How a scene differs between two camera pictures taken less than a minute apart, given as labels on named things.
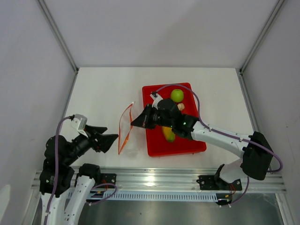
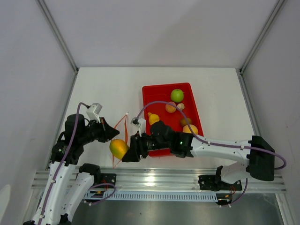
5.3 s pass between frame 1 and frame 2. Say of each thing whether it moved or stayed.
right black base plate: stayed
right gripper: moved
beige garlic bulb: stayed
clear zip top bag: moved
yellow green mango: moved
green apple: stayed
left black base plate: stayed
